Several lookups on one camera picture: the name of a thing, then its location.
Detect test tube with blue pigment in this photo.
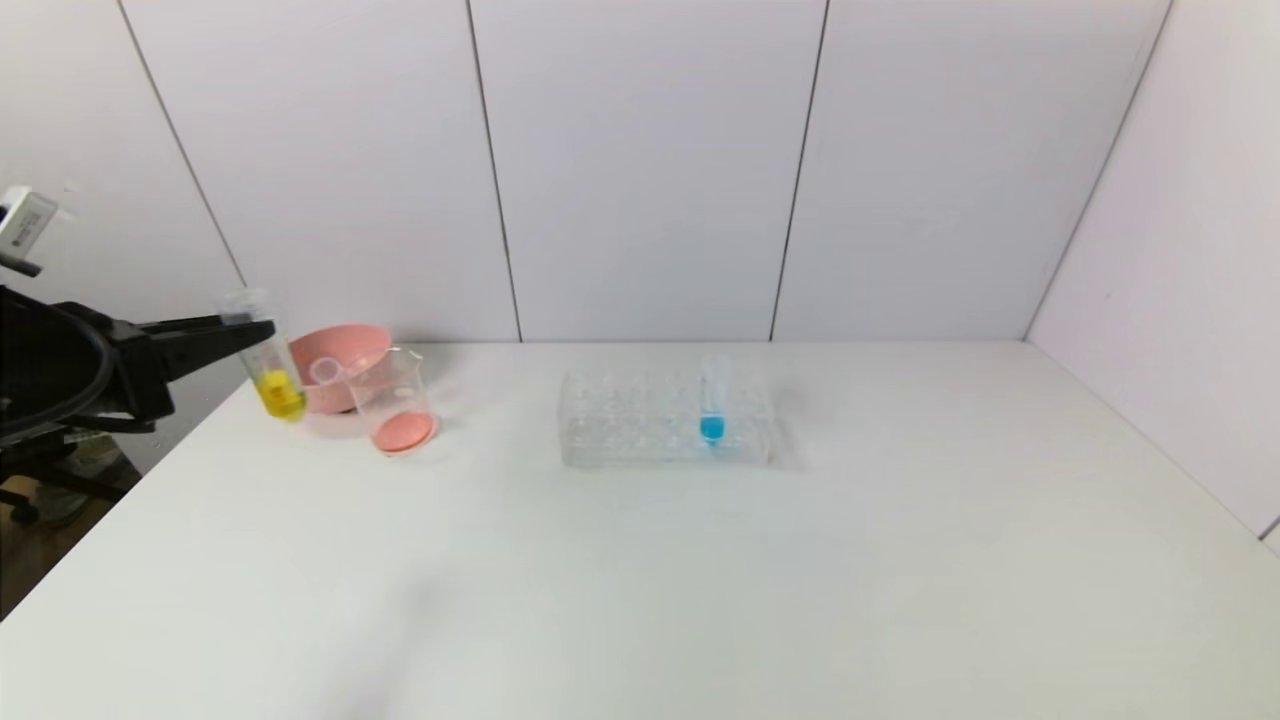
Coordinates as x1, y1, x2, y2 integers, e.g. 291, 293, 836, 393
700, 353, 731, 448

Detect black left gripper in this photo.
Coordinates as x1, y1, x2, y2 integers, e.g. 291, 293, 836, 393
0, 286, 277, 433

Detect black office chair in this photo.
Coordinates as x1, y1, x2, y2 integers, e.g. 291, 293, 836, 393
0, 440, 131, 531

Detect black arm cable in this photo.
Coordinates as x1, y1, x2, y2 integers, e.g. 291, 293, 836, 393
0, 310, 114, 446

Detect pink bowl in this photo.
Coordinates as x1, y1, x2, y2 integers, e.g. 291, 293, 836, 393
288, 323, 393, 415

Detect clear glass beaker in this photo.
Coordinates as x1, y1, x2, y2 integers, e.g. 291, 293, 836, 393
343, 347, 437, 454

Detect test tube with yellow pigment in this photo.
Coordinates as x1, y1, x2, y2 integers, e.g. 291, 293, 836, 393
220, 288, 308, 423

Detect clear acrylic test tube rack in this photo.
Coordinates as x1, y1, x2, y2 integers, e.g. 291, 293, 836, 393
558, 368, 776, 469

